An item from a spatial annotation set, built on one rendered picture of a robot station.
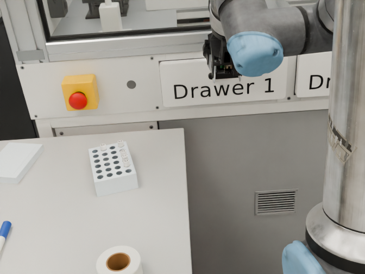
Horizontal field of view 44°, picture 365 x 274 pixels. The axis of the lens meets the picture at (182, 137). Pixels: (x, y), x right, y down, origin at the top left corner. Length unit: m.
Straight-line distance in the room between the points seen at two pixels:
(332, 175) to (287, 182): 0.86
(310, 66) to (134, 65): 0.40
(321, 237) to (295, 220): 0.94
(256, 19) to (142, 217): 0.41
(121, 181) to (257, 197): 0.50
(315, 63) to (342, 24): 0.69
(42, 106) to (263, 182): 0.62
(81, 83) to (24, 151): 0.20
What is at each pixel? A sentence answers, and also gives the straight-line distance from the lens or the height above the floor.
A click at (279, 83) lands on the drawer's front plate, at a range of 1.09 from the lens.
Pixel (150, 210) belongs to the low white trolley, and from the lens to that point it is 0.88.
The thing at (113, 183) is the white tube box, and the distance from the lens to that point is 0.92.
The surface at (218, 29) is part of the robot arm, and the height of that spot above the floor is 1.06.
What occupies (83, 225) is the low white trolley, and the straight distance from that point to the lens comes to 0.88.
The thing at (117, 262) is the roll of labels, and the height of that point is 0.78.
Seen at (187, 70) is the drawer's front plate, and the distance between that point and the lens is 1.04.
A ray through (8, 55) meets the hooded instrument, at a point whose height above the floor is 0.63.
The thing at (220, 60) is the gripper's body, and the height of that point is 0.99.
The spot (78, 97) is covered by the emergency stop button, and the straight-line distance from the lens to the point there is 1.03.
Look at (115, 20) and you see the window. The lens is 1.04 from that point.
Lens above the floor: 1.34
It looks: 33 degrees down
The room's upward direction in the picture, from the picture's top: 4 degrees counter-clockwise
